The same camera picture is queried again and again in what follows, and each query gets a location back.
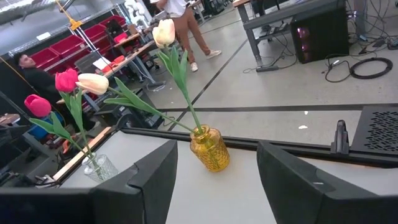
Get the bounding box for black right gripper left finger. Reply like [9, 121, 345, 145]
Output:
[90, 139, 179, 224]

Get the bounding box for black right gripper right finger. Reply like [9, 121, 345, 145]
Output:
[256, 141, 377, 224]

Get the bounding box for peach artificial tulip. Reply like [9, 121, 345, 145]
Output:
[75, 73, 200, 134]
[152, 18, 205, 135]

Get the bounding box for red artificial tulip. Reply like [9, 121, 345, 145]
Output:
[55, 68, 96, 162]
[24, 94, 91, 159]

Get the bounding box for clear textured glass vase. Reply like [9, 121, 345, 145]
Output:
[81, 152, 119, 184]

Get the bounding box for yellow textured glass vase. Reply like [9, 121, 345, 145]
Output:
[190, 124, 231, 173]

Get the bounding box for black equipment stack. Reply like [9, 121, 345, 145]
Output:
[93, 88, 164, 130]

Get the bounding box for black computer box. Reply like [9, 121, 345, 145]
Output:
[350, 105, 398, 154]

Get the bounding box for black power strip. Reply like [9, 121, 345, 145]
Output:
[255, 65, 280, 73]

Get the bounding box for blue plastic bin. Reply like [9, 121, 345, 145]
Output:
[29, 111, 65, 141]

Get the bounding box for long wooden worktable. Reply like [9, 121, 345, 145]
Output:
[57, 32, 158, 105]

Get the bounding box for black computer tower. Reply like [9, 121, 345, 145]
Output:
[290, 6, 350, 65]

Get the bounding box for person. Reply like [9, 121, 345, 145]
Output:
[14, 52, 98, 133]
[155, 0, 223, 73]

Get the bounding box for red storage bin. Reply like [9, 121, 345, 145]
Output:
[99, 14, 127, 28]
[30, 47, 60, 68]
[83, 24, 107, 42]
[49, 34, 85, 58]

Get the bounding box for black metal workbench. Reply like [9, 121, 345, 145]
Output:
[232, 0, 346, 67]

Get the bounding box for white humanoid robot figure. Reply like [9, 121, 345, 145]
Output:
[124, 0, 147, 26]

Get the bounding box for coiled black floor cable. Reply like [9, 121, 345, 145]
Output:
[325, 57, 394, 83]

